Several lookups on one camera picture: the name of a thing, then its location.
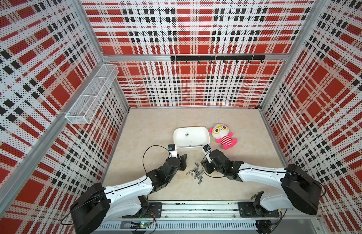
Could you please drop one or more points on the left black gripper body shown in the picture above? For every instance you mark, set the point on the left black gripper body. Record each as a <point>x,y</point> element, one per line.
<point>182,166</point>

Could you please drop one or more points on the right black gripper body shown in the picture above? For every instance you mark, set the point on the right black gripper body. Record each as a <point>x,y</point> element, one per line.
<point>209,167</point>

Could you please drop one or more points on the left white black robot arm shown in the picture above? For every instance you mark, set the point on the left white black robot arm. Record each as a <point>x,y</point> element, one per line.
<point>100,204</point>

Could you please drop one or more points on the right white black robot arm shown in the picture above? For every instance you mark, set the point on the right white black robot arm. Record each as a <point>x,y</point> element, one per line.
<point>295,188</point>

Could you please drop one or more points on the white plastic storage box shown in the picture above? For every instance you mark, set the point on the white plastic storage box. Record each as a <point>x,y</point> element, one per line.
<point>198,137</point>

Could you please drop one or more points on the pink white plush doll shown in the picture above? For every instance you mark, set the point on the pink white plush doll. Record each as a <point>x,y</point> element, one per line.
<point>222,134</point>

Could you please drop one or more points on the green circuit board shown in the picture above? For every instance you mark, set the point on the green circuit board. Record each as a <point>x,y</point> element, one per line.
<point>140,225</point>

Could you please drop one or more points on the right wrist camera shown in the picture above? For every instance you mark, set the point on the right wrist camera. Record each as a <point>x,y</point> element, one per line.
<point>207,150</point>

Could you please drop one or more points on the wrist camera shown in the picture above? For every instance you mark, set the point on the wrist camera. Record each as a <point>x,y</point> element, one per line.
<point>207,150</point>
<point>172,150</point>

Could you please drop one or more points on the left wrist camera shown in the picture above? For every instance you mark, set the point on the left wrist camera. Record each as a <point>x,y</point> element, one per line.
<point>172,150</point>

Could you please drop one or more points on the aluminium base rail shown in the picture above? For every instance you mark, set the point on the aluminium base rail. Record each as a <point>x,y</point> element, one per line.
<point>216,217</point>

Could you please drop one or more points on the white wire mesh basket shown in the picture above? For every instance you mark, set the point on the white wire mesh basket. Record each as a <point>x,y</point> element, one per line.
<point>86,106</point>

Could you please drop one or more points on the black wall hook rail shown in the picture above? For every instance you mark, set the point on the black wall hook rail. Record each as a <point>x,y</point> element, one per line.
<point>219,58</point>

